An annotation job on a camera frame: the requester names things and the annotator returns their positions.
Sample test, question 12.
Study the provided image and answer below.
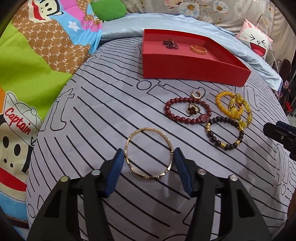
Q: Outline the grey floral pillow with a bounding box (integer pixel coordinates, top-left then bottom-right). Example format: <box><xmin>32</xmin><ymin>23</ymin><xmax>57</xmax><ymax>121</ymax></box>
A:
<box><xmin>122</xmin><ymin>0</ymin><xmax>275</xmax><ymax>34</ymax></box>

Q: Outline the dark red chair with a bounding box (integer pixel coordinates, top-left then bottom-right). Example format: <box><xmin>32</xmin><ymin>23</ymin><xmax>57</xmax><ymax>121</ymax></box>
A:
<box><xmin>276</xmin><ymin>59</ymin><xmax>292</xmax><ymax>82</ymax></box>

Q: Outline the small dark beaded bracelet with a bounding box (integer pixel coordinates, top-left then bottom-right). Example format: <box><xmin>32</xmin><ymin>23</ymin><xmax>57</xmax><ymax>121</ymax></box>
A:
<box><xmin>162</xmin><ymin>39</ymin><xmax>179</xmax><ymax>50</ymax></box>

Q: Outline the thin gold bangle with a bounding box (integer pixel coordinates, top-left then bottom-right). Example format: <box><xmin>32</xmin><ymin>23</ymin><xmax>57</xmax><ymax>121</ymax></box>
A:
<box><xmin>124</xmin><ymin>127</ymin><xmax>174</xmax><ymax>179</ymax></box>

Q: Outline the yellow bead bracelet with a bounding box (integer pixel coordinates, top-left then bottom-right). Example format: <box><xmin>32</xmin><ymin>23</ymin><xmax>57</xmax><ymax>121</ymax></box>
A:
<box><xmin>215</xmin><ymin>91</ymin><xmax>244</xmax><ymax>119</ymax></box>

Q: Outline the green plush pillow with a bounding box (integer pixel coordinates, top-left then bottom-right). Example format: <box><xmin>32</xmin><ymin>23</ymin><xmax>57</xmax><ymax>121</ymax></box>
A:
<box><xmin>91</xmin><ymin>0</ymin><xmax>127</xmax><ymax>21</ymax></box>

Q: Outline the gold chain bangle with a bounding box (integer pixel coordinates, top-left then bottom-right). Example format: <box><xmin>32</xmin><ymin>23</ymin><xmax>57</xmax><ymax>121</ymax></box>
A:
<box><xmin>190</xmin><ymin>45</ymin><xmax>207</xmax><ymax>55</ymax></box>

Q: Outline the red cardboard tray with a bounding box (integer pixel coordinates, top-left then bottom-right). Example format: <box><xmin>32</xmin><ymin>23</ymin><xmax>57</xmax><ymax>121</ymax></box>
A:
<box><xmin>142</xmin><ymin>29</ymin><xmax>251</xmax><ymax>87</ymax></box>

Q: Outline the dark red bead bracelet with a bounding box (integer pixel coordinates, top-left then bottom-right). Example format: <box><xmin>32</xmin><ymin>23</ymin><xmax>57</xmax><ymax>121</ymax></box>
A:
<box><xmin>164</xmin><ymin>96</ymin><xmax>212</xmax><ymax>125</ymax></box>

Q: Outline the black and gold bead bracelet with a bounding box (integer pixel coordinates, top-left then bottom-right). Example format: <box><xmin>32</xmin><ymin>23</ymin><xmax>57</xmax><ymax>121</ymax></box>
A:
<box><xmin>205</xmin><ymin>116</ymin><xmax>245</xmax><ymax>151</ymax></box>

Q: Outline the grey striped bed sheet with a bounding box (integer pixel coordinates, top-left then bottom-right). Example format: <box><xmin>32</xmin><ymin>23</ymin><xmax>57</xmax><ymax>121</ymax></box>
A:
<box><xmin>27</xmin><ymin>38</ymin><xmax>295</xmax><ymax>240</ymax></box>

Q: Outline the white pink cat cushion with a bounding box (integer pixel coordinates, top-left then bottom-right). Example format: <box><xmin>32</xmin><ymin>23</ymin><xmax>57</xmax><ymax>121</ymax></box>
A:
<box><xmin>236</xmin><ymin>18</ymin><xmax>273</xmax><ymax>59</ymax></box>

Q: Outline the colorful cartoon monkey quilt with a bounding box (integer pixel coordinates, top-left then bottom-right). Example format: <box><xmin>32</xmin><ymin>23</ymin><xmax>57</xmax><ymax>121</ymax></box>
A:
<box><xmin>1</xmin><ymin>1</ymin><xmax>102</xmax><ymax>240</ymax></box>

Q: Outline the light blue blanket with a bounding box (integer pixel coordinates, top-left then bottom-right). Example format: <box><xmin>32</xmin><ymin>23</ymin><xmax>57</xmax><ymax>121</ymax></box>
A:
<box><xmin>99</xmin><ymin>13</ymin><xmax>283</xmax><ymax>91</ymax></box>

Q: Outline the translucent yellow stone bracelet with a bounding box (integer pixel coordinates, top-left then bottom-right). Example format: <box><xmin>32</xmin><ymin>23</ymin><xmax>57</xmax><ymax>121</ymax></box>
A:
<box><xmin>228</xmin><ymin>93</ymin><xmax>253</xmax><ymax>131</ymax></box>

